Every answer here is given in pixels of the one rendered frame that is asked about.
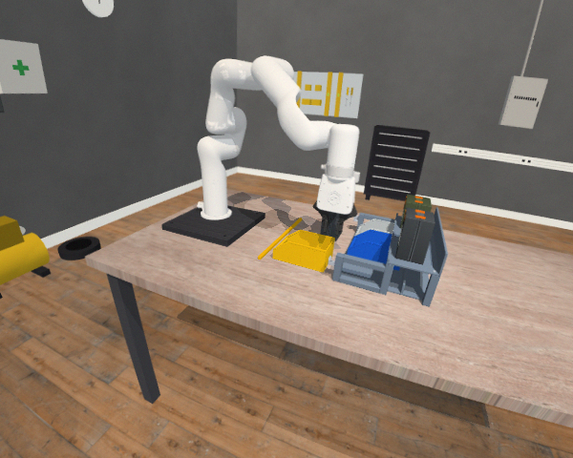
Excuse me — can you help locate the olive green case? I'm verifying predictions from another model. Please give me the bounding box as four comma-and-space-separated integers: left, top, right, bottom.
400, 194, 432, 228

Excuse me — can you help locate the yellow vertical bar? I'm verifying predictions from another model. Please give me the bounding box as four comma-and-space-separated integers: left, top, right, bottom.
258, 218, 302, 260

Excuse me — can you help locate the dark grey case with orange latches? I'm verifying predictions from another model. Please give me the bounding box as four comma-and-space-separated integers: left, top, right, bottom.
395, 207, 435, 264

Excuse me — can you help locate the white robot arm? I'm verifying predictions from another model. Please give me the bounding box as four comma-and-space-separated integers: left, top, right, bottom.
197, 56, 360, 220

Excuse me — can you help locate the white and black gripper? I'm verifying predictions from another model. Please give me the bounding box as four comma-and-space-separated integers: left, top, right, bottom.
312, 174, 357, 236

